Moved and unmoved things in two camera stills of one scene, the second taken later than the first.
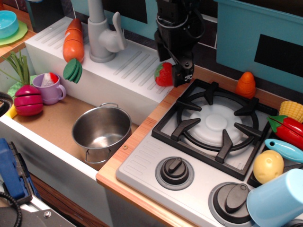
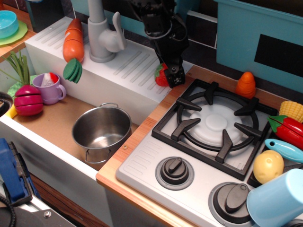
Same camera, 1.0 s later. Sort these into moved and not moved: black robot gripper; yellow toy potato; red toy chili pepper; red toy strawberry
Moved: black robot gripper
Not moved: red toy chili pepper; yellow toy potato; red toy strawberry
